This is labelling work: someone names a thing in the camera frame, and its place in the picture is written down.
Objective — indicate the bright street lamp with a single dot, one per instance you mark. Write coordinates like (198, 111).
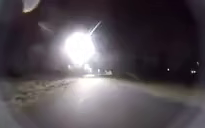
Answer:
(79, 48)

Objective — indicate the grey asphalt road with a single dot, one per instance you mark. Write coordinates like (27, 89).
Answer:
(100, 103)

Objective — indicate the pale rough roadside verge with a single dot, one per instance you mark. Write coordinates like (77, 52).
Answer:
(36, 89)

